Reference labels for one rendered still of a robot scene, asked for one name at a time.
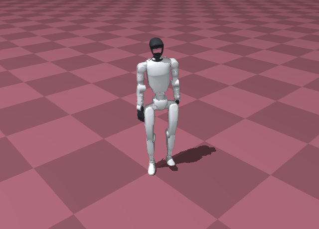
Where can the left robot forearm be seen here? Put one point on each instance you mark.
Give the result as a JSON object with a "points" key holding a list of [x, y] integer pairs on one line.
{"points": [[176, 92]]}

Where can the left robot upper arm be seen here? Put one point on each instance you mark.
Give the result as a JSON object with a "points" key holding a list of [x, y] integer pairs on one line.
{"points": [[174, 72]]}

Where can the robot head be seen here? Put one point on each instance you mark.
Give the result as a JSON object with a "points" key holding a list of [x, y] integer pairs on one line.
{"points": [[154, 44]]}

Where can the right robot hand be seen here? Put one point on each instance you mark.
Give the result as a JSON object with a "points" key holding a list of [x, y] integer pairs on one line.
{"points": [[141, 114]]}

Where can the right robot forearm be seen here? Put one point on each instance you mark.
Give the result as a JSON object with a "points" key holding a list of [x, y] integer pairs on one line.
{"points": [[140, 98]]}

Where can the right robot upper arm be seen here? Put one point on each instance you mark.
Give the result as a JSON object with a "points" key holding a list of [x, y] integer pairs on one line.
{"points": [[141, 68]]}

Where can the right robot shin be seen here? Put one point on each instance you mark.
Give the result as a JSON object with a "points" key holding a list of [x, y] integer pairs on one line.
{"points": [[151, 149]]}

